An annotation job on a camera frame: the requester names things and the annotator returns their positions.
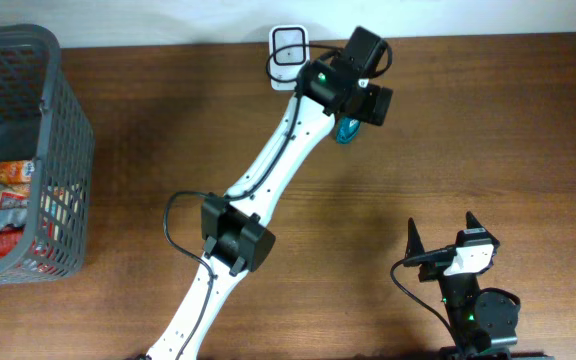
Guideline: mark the orange snack packet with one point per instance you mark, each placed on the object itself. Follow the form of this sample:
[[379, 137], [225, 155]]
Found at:
[[16, 172]]

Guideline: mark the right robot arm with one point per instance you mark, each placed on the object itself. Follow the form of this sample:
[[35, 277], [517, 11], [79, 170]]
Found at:
[[481, 321]]

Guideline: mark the red snack bag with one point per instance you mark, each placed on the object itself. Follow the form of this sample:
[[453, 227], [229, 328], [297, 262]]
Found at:
[[9, 238]]

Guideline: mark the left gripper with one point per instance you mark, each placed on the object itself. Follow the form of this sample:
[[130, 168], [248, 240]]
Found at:
[[349, 126]]

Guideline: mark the beige snack bag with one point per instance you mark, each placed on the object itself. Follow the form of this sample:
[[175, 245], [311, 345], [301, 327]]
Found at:
[[14, 196]]

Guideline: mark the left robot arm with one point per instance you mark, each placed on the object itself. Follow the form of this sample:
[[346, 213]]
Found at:
[[234, 226]]

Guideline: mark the grey plastic mesh basket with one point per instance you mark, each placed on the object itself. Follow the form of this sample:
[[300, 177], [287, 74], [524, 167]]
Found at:
[[42, 121]]

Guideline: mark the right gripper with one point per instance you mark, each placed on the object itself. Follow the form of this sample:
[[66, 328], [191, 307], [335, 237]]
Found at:
[[433, 268]]

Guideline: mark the teal mouthwash bottle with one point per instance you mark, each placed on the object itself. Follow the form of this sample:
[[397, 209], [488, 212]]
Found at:
[[347, 130]]

